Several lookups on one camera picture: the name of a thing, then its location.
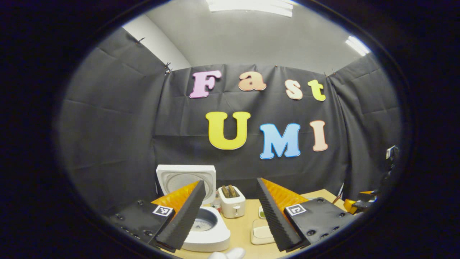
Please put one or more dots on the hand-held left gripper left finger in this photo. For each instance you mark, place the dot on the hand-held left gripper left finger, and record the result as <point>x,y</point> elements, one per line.
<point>185,217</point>

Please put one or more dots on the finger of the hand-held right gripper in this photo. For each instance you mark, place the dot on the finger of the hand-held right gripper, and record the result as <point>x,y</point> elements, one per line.
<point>363,205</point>

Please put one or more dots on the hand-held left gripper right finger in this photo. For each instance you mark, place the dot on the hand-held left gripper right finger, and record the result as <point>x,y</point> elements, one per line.
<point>275,221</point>

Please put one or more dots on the cream tray of rice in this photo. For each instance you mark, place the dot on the cream tray of rice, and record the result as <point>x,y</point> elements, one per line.
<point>260,233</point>

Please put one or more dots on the brown wooden spoon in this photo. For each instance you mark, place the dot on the brown wooden spoon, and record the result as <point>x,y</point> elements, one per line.
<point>337,199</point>

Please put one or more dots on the white rice cooker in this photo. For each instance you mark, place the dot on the white rice cooker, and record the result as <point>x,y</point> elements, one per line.
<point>212,235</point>

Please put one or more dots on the white divided bean dish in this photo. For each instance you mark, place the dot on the white divided bean dish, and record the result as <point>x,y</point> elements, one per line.
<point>262,214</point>

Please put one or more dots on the small seasoning bottle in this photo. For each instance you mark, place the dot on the small seasoning bottle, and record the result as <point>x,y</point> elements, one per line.
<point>216,204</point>

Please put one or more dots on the white toaster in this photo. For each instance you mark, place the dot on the white toaster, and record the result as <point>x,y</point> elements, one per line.
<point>233,208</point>

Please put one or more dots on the brown toast slices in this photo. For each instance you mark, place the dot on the brown toast slices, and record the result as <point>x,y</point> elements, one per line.
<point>229,191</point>

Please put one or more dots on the black backdrop cloth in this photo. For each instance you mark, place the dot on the black backdrop cloth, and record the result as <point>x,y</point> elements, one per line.
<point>251,165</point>

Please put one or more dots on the small ceiling light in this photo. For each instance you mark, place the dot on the small ceiling light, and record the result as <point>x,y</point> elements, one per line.
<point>357,46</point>

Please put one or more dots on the long ceiling light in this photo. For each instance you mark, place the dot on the long ceiling light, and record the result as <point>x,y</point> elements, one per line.
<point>251,7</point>

